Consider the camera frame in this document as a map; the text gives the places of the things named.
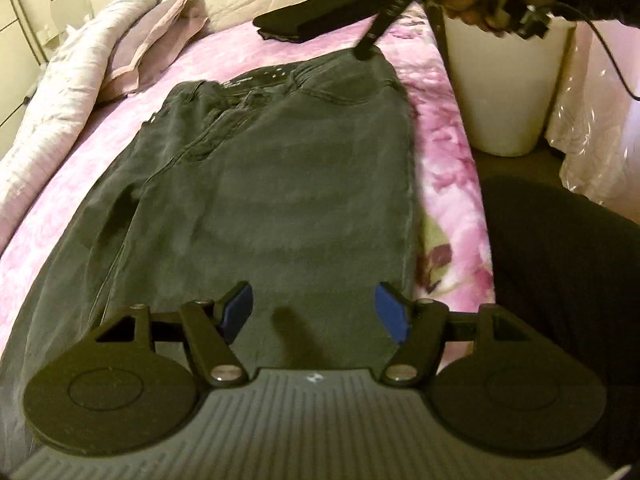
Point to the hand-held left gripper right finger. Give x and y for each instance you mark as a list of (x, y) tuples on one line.
[(395, 312)]

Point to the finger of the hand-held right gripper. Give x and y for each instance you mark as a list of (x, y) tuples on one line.
[(380, 20)]

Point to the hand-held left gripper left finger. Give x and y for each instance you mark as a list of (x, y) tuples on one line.
[(235, 312)]

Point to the dark grey jeans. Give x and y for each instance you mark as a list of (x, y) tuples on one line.
[(275, 185)]

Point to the black folded cloth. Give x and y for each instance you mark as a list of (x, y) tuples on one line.
[(310, 17)]

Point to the white bin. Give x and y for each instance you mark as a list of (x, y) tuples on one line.
[(505, 90)]

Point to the clear plastic bag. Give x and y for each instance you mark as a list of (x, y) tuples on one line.
[(600, 125)]

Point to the person's leg in black trousers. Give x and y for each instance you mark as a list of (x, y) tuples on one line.
[(560, 260)]

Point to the pink floral blanket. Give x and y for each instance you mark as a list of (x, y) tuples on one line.
[(210, 60)]

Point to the lilac pillow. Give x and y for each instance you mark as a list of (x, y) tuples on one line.
[(150, 40)]

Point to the crumpled pale quilt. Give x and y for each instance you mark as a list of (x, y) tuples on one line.
[(60, 90)]

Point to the oval mirror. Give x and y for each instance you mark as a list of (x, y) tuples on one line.
[(70, 0)]

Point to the white wardrobe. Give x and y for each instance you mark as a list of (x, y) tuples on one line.
[(12, 10)]

